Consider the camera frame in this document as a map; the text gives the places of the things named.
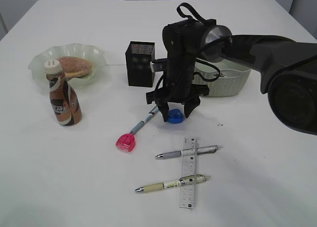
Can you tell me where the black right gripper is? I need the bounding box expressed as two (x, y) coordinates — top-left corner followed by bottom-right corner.
(146, 19), (215, 122)

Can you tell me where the brown coffee bottle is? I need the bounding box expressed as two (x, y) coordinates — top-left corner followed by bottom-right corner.
(44, 60), (82, 126)

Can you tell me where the round sugared bread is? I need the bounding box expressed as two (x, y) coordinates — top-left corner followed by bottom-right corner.
(58, 56), (93, 79)

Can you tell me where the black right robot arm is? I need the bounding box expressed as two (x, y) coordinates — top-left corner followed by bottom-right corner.
(146, 18), (317, 135)

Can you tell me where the blue pencil sharpener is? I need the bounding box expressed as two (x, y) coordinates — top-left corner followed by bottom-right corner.
(167, 109), (184, 124)

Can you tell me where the blue grey ballpoint pen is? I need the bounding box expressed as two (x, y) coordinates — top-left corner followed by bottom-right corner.
(130, 106), (159, 135)

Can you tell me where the pale green woven basket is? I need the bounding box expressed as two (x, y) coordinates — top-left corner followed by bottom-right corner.
(192, 60), (251, 97)

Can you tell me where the pink pencil sharpener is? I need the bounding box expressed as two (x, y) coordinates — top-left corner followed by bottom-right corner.
(115, 133), (136, 152)

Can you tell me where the black mesh pen holder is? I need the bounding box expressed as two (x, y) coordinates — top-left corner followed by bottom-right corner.
(125, 41), (155, 88)

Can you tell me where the beige ballpoint pen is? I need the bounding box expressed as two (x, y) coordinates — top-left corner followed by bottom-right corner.
(135, 175), (211, 192)

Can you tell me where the pale green wavy plate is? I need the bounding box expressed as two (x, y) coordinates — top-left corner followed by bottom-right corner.
(28, 43), (106, 89)

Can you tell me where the clear plastic ruler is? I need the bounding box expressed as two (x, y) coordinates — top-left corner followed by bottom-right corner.
(179, 137), (197, 209)

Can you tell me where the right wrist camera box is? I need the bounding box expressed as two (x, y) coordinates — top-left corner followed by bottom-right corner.
(150, 58), (167, 73)

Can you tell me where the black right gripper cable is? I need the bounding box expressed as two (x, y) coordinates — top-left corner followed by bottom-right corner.
(176, 2), (208, 24)

